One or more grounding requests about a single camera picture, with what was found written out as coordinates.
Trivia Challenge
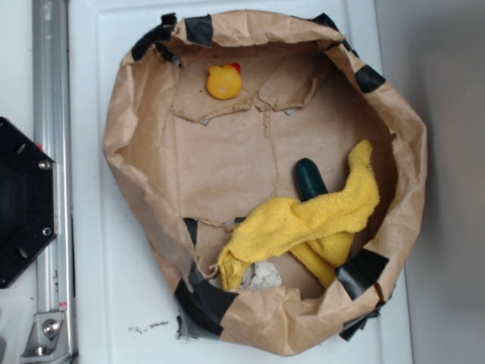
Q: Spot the aluminium extrusion rail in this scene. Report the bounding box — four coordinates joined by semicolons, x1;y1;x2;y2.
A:
33;1;78;363

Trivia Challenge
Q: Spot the yellow terry cloth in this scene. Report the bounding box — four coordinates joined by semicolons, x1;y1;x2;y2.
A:
217;140;380;290

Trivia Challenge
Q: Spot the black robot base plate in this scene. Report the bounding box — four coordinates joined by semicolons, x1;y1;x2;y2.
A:
1;118;57;289

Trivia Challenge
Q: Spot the white tray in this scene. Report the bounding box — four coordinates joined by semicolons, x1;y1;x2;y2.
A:
68;1;413;363

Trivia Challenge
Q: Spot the yellow rubber duck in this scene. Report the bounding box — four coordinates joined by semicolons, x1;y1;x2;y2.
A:
206;63;243;100

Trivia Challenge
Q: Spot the dark green plastic cucumber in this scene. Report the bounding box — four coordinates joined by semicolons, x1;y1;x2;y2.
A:
294;158;328;202

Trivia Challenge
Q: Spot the metal corner bracket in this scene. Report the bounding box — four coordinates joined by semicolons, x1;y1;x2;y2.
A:
20;311;69;363

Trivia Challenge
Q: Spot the brown paper bag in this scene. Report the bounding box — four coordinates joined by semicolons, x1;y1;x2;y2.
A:
103;10;427;356

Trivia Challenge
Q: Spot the crumpled white paper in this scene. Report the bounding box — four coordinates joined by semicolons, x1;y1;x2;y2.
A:
240;261;283;290

